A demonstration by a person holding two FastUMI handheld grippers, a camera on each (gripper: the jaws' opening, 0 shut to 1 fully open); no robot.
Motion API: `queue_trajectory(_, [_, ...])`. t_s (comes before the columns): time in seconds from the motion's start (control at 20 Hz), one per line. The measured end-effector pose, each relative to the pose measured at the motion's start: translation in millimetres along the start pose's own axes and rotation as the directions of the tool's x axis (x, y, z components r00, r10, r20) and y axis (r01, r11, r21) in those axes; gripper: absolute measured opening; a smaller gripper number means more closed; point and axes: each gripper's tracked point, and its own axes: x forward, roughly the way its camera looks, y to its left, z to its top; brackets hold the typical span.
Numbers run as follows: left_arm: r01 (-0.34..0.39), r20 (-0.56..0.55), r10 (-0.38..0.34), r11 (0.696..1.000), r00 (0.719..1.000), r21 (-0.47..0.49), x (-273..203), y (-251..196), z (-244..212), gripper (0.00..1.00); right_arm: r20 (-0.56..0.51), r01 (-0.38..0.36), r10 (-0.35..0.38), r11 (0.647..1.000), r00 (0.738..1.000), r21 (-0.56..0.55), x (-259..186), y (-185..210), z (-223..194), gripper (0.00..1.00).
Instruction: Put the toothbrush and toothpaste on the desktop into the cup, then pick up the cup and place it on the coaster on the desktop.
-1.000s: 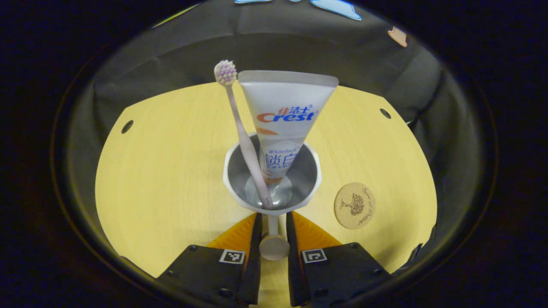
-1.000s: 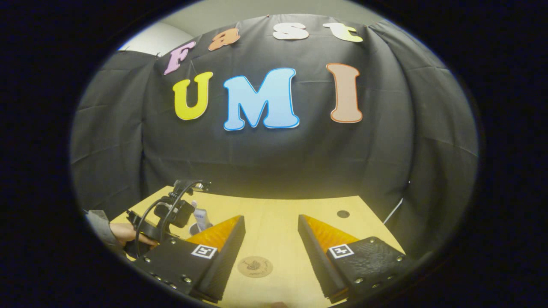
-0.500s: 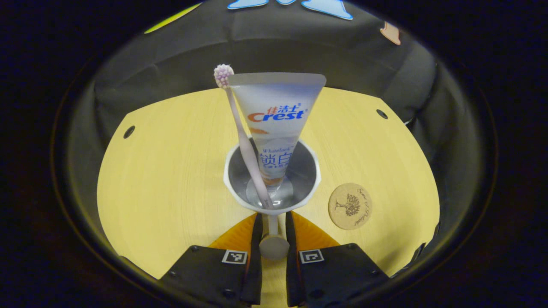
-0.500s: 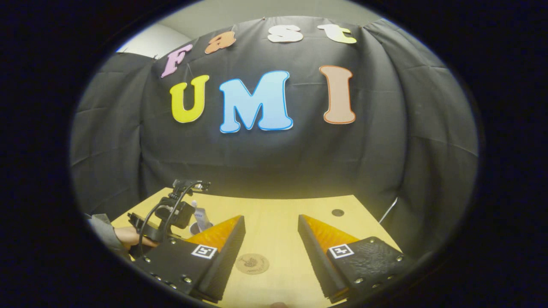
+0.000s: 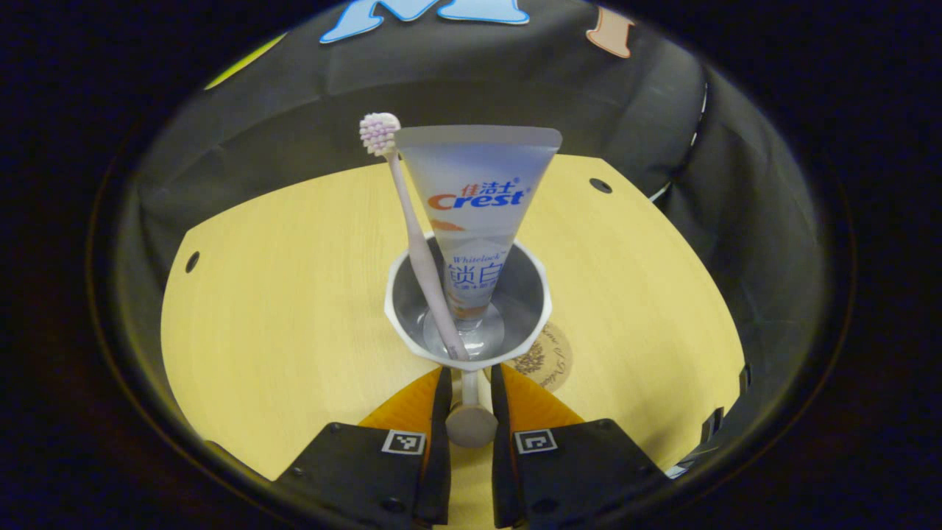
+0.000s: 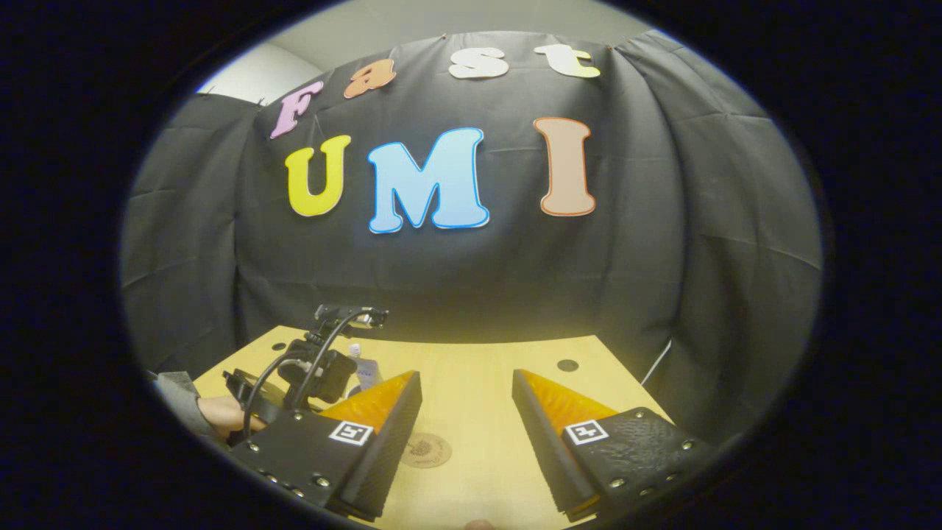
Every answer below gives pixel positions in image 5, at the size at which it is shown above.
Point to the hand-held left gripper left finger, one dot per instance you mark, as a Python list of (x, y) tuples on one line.
[(441, 442)]

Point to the black backdrop cloth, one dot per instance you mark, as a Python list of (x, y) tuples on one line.
[(309, 125)]

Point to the pale pink toothbrush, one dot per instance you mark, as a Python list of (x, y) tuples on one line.
[(412, 228)]

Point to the white cup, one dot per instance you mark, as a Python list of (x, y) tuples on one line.
[(526, 294)]

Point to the round brown coaster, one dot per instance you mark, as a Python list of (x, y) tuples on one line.
[(552, 361)]

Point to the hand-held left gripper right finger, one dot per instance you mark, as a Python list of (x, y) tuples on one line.
[(500, 442)]

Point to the white toothpaste tube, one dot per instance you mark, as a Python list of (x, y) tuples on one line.
[(478, 199)]

